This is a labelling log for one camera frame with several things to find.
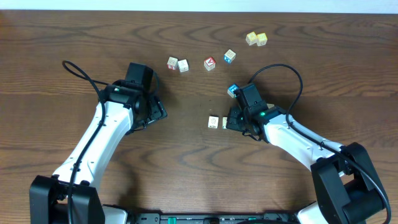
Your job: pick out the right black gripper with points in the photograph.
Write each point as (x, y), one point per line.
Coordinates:
(232, 122)

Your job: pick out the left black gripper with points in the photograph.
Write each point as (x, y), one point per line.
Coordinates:
(157, 111)

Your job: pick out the green sided wooden block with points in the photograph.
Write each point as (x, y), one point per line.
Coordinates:
(224, 122)

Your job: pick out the cream wooden number block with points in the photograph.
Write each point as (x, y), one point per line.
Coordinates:
(213, 122)

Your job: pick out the blue faced wooden block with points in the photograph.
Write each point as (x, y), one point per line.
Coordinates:
(232, 89)

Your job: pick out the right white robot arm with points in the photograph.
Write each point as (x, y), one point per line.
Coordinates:
(347, 186)

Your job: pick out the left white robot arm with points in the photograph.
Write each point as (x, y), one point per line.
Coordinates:
(70, 195)

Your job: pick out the plain wooden letter block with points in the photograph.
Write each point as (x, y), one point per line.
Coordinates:
(183, 65)

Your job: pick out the red letter A block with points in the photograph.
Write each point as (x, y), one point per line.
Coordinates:
(209, 63)

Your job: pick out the blue sided wooden block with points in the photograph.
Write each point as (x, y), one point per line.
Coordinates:
(229, 56)

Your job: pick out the left yellow wooden block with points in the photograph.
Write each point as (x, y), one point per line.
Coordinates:
(251, 38)

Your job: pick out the yellow wooden block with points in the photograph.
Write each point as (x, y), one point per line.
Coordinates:
(251, 38)
(261, 39)

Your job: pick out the right yellow wooden block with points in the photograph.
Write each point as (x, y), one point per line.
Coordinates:
(261, 39)

